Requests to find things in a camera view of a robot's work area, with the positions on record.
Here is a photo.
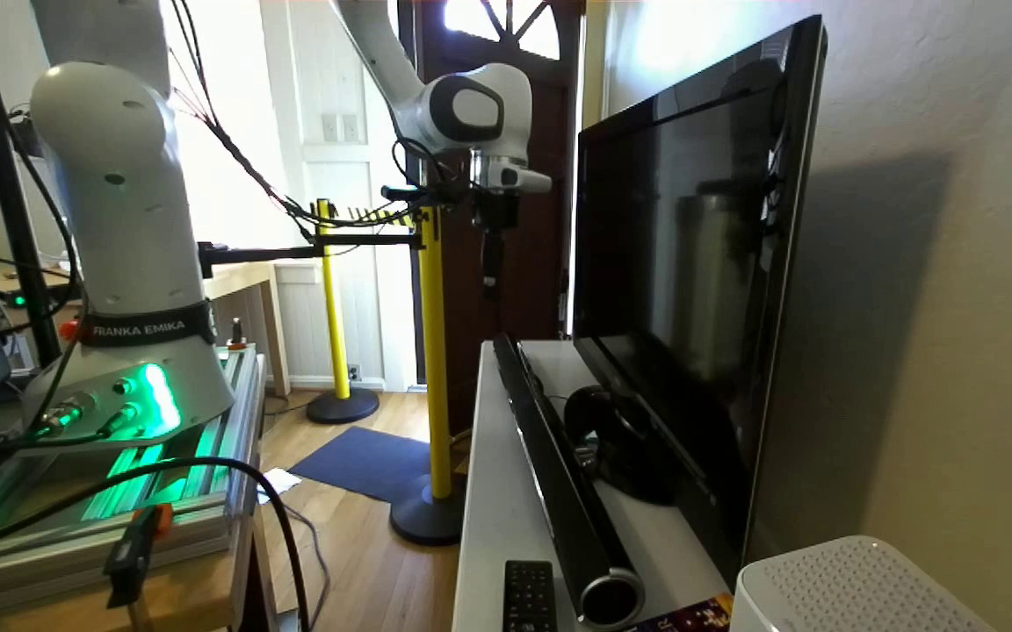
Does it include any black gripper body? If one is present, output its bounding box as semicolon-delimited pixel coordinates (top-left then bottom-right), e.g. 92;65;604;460
457;152;522;241

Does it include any long black soundbar speaker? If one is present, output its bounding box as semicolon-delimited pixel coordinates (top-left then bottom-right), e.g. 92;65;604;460
490;332;648;629

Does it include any yellow black striped barrier belt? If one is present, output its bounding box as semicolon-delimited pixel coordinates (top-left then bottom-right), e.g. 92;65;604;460
335;202;419;230

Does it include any white panelled door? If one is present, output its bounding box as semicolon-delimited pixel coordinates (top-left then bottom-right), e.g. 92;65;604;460
258;0;424;392

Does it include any black horizontal mounting bar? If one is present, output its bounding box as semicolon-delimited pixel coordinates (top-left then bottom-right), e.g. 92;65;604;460
192;230;424;282

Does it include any black flat screen television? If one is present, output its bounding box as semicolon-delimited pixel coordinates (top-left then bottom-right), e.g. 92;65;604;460
569;11;834;588

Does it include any black oval television stand base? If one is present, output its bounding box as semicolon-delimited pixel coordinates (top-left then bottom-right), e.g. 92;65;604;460
559;381;698;508

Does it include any blue floor mat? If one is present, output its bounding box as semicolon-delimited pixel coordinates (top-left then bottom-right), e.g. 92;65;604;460
287;421;436;505

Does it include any white television cabinet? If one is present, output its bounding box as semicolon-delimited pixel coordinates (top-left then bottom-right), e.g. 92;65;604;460
449;337;754;632

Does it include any black remote control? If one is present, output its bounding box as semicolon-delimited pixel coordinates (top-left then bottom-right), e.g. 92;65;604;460
499;559;559;632

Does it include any aluminium robot mounting platform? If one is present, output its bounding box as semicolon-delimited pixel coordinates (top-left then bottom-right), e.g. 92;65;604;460
0;345;272;614

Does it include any colourful printed card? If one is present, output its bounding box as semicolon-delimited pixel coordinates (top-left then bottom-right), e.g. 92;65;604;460
632;588;734;632

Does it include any orange and black clamp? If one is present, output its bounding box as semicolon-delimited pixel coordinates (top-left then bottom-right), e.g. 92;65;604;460
98;503;176;609

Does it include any white perforated box device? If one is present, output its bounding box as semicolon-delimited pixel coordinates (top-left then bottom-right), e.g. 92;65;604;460
727;532;1003;632

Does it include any black upright pole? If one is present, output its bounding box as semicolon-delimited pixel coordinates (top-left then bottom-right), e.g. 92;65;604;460
0;0;65;367

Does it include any yellow stanchion post black base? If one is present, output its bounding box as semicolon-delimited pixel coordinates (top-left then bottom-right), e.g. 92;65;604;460
302;196;384;427
379;182;471;549

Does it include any black cable bundle on arm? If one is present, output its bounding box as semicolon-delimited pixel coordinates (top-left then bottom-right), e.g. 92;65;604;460
165;0;463;240

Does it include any thick black loose cable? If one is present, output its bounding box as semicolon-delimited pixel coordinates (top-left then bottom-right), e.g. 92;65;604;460
0;451;318;632

